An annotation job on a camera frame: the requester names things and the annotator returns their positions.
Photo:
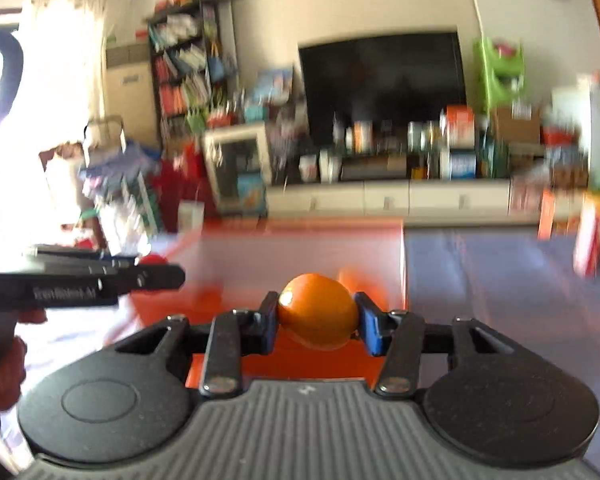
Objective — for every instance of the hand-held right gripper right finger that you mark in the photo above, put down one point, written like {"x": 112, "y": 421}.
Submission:
{"x": 367, "y": 325}

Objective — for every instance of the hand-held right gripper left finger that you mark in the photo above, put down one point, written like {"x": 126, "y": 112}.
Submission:
{"x": 270, "y": 322}

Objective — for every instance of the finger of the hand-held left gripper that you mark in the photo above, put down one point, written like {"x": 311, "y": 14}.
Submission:
{"x": 152, "y": 278}

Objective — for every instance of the orange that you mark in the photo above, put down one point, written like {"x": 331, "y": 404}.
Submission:
{"x": 317, "y": 310}

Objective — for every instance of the orange plastic box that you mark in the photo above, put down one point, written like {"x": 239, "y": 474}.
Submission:
{"x": 300, "y": 255}

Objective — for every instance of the person's left hand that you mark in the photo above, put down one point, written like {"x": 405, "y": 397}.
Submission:
{"x": 7, "y": 367}

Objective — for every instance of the white low television cabinet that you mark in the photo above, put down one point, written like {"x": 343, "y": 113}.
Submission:
{"x": 380, "y": 197}

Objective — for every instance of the white glass-door cabinet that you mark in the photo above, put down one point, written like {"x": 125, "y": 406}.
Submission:
{"x": 237, "y": 170}

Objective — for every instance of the blue plaid cloth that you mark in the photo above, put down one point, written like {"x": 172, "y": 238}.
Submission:
{"x": 505, "y": 300}

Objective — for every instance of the white standing air conditioner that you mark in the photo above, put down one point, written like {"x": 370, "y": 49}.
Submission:
{"x": 130, "y": 95}

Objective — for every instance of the blue and white box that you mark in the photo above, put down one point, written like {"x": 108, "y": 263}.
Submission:
{"x": 463, "y": 165}

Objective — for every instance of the dark bookshelf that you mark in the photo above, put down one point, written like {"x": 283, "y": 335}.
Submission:
{"x": 190, "y": 70}

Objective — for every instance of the orange and white box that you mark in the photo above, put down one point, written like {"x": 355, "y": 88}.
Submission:
{"x": 460, "y": 125}

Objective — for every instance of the dark curved tube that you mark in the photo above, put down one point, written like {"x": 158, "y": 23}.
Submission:
{"x": 7, "y": 60}

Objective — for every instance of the white curtain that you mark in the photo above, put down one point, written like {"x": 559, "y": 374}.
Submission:
{"x": 60, "y": 55}

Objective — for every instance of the black flat television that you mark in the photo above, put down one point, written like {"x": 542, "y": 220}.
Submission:
{"x": 382, "y": 82}

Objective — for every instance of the colourful printed carton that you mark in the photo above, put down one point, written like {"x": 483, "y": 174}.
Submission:
{"x": 595, "y": 232}

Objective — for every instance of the brown cardboard box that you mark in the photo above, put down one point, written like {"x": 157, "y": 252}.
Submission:
{"x": 516, "y": 124}

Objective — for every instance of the green plastic rack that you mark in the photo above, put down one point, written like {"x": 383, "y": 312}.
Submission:
{"x": 500, "y": 75}

